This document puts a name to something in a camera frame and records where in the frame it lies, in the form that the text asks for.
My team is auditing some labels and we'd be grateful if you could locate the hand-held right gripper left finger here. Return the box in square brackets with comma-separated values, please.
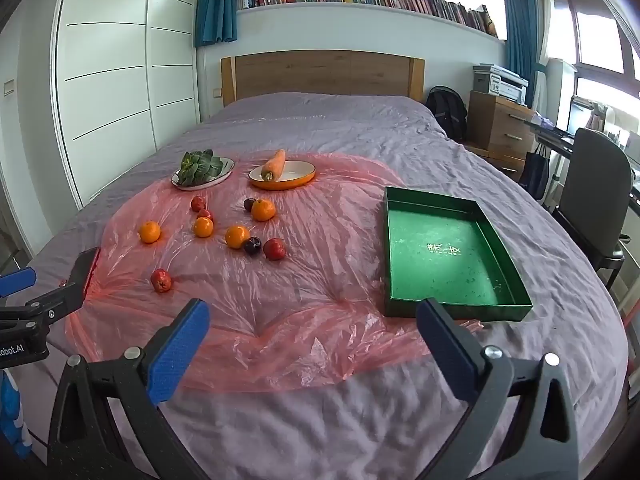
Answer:
[47, 298, 211, 480]

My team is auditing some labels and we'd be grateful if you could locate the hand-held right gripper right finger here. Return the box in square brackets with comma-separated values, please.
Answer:
[416, 297, 583, 480]

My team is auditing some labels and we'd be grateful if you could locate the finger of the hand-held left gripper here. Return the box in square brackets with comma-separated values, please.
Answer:
[0, 267, 37, 297]
[25, 246, 102, 336]

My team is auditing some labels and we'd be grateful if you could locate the green tray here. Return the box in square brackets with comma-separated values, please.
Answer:
[383, 186, 533, 322]

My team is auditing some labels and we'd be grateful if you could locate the person's left hand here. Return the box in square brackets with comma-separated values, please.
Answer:
[0, 370, 32, 461]

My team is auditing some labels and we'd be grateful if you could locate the pink plastic sheet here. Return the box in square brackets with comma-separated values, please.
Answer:
[65, 152, 486, 395]

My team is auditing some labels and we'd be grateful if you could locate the green bok choy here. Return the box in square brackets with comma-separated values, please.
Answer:
[180, 149, 224, 186]

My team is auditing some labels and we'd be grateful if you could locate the white plate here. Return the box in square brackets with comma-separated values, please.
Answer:
[171, 156, 235, 191]

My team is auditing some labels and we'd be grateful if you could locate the dark blue bag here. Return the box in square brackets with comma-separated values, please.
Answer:
[518, 144, 551, 200]

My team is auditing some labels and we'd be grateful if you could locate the white wardrobe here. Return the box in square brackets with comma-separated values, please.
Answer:
[50, 0, 203, 211]

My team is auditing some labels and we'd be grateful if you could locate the carrot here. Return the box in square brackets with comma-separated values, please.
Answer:
[261, 149, 287, 182]

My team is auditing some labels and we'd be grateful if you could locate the orange dish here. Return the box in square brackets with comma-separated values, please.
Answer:
[248, 160, 317, 191]

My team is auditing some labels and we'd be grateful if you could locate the wooden dresser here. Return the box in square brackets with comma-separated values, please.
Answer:
[466, 91, 538, 181]

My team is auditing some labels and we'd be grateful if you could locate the grey chair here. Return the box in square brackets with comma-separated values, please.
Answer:
[551, 127, 633, 291]

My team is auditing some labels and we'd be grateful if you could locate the black backpack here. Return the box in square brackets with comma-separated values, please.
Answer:
[425, 85, 469, 143]

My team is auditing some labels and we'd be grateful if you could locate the glass desk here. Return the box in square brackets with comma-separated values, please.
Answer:
[522, 115, 640, 211]

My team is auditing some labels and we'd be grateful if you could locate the bed with purple sheet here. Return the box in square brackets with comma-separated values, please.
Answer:
[10, 94, 630, 480]

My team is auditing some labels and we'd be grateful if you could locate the white printer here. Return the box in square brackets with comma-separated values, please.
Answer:
[472, 64, 529, 107]

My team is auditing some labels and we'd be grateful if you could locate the wooden headboard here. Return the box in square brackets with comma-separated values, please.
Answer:
[221, 50, 426, 108]

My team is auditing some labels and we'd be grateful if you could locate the blue curtain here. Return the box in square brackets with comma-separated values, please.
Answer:
[501, 0, 553, 111]
[194, 0, 239, 48]

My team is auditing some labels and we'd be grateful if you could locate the side window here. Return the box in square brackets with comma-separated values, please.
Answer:
[550, 0, 640, 131]

